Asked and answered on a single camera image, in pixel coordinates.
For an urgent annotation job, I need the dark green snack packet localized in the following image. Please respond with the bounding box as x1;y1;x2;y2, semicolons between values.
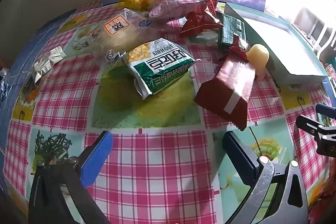
217;13;246;48

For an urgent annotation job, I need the white metal rack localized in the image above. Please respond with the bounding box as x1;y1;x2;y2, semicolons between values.
293;7;336;60

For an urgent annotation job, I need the pink snack packet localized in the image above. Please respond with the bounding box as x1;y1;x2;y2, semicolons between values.
148;0;198;22

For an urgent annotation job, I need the dark red white-striped packet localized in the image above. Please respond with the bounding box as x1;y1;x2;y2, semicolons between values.
194;52;257;130

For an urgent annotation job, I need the bright red snack packet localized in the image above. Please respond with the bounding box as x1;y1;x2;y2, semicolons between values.
181;0;224;38

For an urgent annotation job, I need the green and white snack packet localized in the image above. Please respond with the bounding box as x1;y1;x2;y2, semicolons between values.
121;38;197;101

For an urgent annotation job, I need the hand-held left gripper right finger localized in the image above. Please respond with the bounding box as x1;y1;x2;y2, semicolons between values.
223;132;307;224

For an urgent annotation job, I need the small white grey packet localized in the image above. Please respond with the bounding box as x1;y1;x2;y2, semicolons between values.
30;46;67;83

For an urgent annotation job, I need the clear bun packet orange label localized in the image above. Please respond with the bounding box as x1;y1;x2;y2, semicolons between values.
91;8;158;58

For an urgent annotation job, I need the yellow round bun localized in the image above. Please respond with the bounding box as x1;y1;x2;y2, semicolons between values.
246;44;270;78

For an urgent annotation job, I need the white box with teal rim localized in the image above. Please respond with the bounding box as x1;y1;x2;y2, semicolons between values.
224;2;329;86

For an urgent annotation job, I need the silver foil wrapper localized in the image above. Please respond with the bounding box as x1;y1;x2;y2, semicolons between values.
0;69;10;106

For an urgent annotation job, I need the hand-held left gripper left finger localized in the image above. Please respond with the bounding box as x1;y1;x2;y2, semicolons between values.
28;131;114;224

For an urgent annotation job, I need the small red candy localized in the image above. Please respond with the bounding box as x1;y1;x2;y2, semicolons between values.
229;35;250;60

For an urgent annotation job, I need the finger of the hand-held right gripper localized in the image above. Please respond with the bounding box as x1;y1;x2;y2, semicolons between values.
295;115;327;137
316;103;336;116

